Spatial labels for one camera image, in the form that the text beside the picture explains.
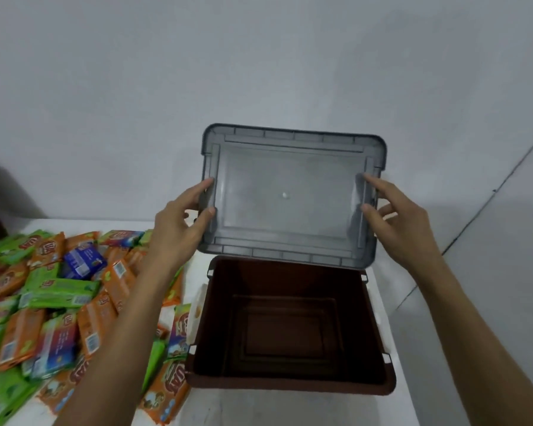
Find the person's right hand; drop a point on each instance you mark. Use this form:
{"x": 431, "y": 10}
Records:
{"x": 404, "y": 230}

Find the pile of colourful snack packets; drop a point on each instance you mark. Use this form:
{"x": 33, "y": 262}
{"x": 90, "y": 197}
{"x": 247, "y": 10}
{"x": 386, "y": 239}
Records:
{"x": 49, "y": 306}

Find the person's right forearm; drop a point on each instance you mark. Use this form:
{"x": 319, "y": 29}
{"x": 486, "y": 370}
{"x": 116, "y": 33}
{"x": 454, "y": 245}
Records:
{"x": 484, "y": 346}

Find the person's left forearm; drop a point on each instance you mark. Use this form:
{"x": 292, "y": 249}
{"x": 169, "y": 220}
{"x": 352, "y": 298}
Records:
{"x": 115, "y": 346}

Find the person's right thumb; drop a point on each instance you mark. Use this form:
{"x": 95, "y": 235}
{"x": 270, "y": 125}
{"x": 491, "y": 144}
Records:
{"x": 373, "y": 213}

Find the grey translucent plastic lid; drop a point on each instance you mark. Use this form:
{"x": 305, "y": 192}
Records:
{"x": 288, "y": 195}

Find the person's left hand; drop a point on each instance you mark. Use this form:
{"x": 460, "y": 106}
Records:
{"x": 177, "y": 230}

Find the person's right middle finger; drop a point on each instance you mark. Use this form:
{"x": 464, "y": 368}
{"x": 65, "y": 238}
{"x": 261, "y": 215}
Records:
{"x": 386, "y": 209}

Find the brown plastic storage box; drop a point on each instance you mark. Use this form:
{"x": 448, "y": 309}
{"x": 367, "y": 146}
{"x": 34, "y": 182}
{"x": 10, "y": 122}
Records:
{"x": 288, "y": 323}

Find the person's left thumb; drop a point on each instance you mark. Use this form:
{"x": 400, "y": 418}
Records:
{"x": 202, "y": 215}

